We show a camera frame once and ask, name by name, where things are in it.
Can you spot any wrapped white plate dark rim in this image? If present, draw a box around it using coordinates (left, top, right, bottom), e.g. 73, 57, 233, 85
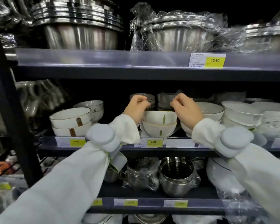
206, 158, 246, 194

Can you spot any wrapped steel mug with handle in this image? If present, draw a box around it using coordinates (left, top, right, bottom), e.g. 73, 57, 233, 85
121, 157, 161, 191

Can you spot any stack of dark striped bowls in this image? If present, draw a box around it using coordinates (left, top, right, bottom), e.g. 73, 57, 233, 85
129, 93, 156, 111

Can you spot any white bowl with green leaf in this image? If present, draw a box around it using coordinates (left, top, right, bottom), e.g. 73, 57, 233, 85
142, 110, 178, 127
140, 120, 178, 138

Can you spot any person's right forearm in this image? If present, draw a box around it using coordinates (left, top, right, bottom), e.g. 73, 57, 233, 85
191, 118, 280, 218

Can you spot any stack of white dark-rimmed bowls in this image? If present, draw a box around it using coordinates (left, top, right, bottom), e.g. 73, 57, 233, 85
73, 100, 105, 124

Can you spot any pale blue left wrist tracker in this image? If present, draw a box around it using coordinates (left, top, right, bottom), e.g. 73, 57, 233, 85
85, 123, 128, 172

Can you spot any person's right hand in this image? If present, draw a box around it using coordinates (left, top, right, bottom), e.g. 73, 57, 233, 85
170, 92, 204, 129

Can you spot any stack of plain white bowls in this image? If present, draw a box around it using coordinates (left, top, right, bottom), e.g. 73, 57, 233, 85
220, 100, 264, 133

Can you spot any pale blue wrist tracker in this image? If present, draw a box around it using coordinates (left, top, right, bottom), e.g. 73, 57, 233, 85
219, 126, 268, 159
85, 123, 128, 172

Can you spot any person's left hand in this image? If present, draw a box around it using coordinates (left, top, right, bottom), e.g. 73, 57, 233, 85
123, 95, 151, 124

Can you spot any large steel pot with handle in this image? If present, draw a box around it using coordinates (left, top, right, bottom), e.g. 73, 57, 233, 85
158, 157, 201, 198

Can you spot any pale blue right wrist tracker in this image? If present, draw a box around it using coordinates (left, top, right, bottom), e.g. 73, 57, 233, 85
219, 126, 268, 159

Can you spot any stack of wide white bowls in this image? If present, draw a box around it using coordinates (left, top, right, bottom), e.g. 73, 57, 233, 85
251, 101, 280, 139

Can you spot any white shallow bowl dark rim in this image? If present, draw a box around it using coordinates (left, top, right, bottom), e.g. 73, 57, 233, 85
193, 102, 225, 122

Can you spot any dark metal shelf unit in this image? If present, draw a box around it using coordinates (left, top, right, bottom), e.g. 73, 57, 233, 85
0, 12, 280, 217

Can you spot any white bowl with brown label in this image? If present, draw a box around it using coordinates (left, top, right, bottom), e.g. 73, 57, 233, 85
49, 107, 93, 129
51, 120, 94, 137

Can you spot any plastic-wrapped grey bowl stack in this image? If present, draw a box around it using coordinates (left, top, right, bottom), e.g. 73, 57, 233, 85
157, 90, 183, 109

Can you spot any plastic-wrapped clear glassware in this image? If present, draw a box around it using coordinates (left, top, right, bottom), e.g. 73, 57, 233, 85
16, 79, 66, 117

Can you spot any small steel cup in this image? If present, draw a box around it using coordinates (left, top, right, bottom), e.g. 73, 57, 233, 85
104, 165, 122, 183

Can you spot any steel bowl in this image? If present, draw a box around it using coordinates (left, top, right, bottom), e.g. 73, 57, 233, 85
133, 214, 168, 224

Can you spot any stack of bare steel basins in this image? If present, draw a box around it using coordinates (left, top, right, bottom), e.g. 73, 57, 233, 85
30, 0, 124, 51

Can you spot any white wrapped dish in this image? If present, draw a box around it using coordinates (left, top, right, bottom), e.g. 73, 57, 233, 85
172, 215, 223, 224

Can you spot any plastic-wrapped stack of steel basins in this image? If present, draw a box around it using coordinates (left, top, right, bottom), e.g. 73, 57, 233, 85
220, 6, 280, 54
130, 3, 229, 52

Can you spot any person's left forearm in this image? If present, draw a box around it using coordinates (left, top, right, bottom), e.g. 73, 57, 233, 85
0, 114, 140, 224

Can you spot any stack of white plates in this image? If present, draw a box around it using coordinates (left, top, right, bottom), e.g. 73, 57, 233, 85
83, 213, 116, 224

